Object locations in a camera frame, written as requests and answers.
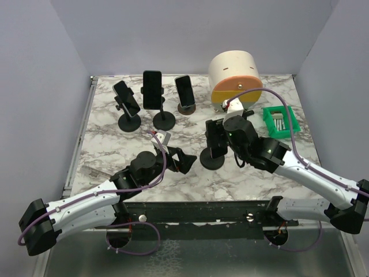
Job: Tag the purple smartphone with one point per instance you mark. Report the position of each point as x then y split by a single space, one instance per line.
216 138

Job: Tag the green plastic bin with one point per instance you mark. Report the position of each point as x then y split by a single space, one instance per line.
276 121

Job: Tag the cream drawer cabinet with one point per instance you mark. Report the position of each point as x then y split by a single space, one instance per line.
230 73

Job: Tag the black smartphone far left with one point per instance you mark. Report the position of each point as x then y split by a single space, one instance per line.
125 99

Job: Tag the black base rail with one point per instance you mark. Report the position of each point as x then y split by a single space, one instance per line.
195 220

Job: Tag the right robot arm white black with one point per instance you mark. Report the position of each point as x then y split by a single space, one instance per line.
343 202

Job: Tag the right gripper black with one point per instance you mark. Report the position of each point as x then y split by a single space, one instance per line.
213 127

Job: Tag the black phone stand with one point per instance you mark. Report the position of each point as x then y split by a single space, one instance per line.
210 163
127 123
163 120

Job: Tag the green highlighter marker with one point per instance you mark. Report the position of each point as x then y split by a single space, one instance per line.
248 113

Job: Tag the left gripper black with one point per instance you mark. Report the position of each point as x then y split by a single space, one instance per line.
184 161

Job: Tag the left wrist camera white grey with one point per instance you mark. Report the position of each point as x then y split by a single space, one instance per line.
163 137

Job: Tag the black smartphone on wooden stand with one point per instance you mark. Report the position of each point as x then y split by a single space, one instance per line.
185 91

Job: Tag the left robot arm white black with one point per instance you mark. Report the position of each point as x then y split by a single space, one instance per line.
44 224

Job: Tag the tall black smartphone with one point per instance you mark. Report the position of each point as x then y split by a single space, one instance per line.
151 90

